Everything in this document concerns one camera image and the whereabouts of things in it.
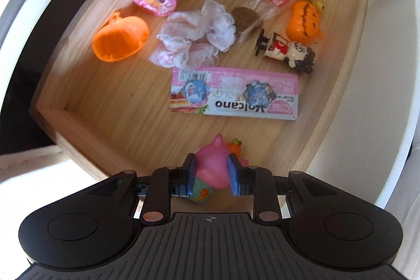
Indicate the orange pumpkin toy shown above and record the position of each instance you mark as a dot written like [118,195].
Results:
[303,22]

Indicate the black-haired doll figurine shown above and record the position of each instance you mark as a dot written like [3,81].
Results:
[282,48]

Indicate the pink squishy animal toy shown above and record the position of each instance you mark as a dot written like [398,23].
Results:
[213,168]

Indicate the pink white snack packet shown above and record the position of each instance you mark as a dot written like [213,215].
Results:
[229,93]

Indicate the small yellow bell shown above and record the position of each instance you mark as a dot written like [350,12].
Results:
[320,6]

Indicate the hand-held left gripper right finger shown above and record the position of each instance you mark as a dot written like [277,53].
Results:
[234,177]

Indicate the white lace scrunchie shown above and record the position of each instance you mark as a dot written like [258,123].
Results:
[193,34]

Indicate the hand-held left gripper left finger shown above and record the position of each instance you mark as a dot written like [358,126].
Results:
[191,175]

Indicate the wooden tray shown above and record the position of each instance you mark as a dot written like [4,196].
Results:
[131,83]

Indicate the orange plastic capsule shell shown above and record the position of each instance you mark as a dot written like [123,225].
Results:
[118,39]

